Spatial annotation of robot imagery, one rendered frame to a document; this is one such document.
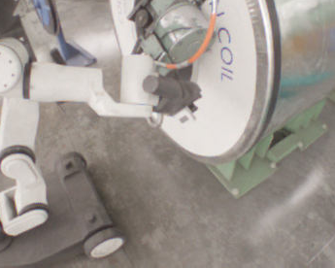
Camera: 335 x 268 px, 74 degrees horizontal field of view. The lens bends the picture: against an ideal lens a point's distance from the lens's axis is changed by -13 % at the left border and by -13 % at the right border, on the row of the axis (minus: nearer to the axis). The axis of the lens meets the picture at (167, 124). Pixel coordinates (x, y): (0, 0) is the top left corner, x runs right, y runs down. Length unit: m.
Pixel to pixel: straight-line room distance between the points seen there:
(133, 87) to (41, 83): 0.17
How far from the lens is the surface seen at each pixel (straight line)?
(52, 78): 0.45
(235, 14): 0.71
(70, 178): 1.38
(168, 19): 0.70
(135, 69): 0.49
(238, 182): 1.51
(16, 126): 0.88
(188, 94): 0.62
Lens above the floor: 1.27
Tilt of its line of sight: 46 degrees down
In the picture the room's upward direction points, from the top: 2 degrees counter-clockwise
